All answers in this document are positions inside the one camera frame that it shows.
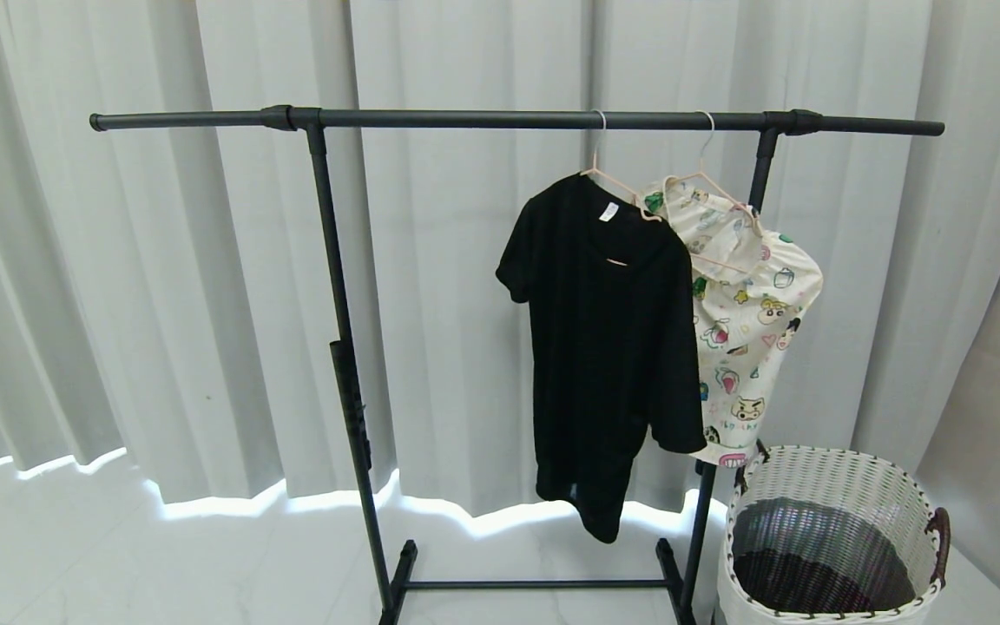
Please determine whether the white curtain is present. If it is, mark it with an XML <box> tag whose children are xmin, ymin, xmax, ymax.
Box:
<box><xmin>0</xmin><ymin>0</ymin><xmax>1000</xmax><ymax>522</ymax></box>

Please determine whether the cream printed garment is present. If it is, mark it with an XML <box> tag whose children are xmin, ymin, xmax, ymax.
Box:
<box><xmin>642</xmin><ymin>175</ymin><xmax>825</xmax><ymax>468</ymax></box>

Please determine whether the pink clothes hanger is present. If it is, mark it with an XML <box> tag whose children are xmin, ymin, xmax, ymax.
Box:
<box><xmin>580</xmin><ymin>109</ymin><xmax>666</xmax><ymax>267</ymax></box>
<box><xmin>663</xmin><ymin>110</ymin><xmax>766</xmax><ymax>277</ymax></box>

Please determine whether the black clothes rack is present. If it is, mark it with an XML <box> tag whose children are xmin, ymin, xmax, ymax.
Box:
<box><xmin>89</xmin><ymin>106</ymin><xmax>946</xmax><ymax>625</ymax></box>

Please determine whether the black garment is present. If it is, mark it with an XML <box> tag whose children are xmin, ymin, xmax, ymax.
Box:
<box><xmin>495</xmin><ymin>174</ymin><xmax>708</xmax><ymax>545</ymax></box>

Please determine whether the white laundry basket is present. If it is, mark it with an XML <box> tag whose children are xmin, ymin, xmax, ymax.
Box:
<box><xmin>715</xmin><ymin>440</ymin><xmax>953</xmax><ymax>625</ymax></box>

